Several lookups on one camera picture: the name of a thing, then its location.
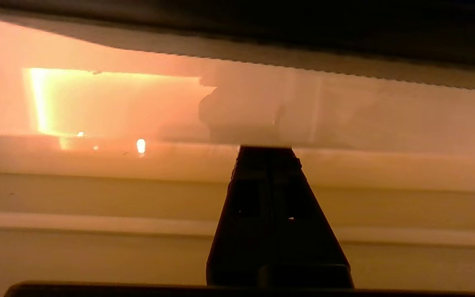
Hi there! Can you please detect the white pull-out drawer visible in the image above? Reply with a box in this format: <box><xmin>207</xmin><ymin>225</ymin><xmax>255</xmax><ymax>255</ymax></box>
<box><xmin>0</xmin><ymin>12</ymin><xmax>475</xmax><ymax>289</ymax></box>

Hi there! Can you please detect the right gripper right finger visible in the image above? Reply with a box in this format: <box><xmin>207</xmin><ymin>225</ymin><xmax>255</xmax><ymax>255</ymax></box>
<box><xmin>259</xmin><ymin>147</ymin><xmax>353</xmax><ymax>288</ymax></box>

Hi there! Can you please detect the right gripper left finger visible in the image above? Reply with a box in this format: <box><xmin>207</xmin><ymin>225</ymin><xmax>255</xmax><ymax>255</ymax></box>
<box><xmin>207</xmin><ymin>146</ymin><xmax>270</xmax><ymax>288</ymax></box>

